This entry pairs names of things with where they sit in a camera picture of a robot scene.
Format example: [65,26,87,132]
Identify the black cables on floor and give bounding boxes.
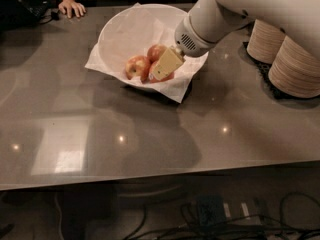
[121,192,320,240]

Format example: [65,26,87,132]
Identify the black laptop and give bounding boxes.
[0,0,49,31]

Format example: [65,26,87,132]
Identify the person's hand on table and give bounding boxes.
[58,0,86,19]

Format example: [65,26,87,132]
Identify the white bowl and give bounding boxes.
[97,3,210,92]

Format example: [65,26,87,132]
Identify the paper plate stack front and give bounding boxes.
[268,36,320,98]

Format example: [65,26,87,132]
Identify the black mat under plates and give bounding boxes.
[247,52,290,100]

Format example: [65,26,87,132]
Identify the red apple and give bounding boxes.
[125,55,151,82]
[148,61,174,83]
[147,44,167,62]

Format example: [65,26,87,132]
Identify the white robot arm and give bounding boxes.
[151,0,320,81]

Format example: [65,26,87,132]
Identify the red apple back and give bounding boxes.
[147,44,167,62]

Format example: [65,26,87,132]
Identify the paper plate stack rear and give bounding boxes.
[247,20,285,64]

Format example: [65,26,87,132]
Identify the paper plate stack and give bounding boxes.
[268,36,320,98]
[247,20,285,64]

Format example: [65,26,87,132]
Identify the white paper liner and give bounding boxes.
[84,2,208,104]

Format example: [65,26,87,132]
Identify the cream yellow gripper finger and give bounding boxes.
[151,46,185,81]

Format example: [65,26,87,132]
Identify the power strip on floor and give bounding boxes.
[196,195,263,226]

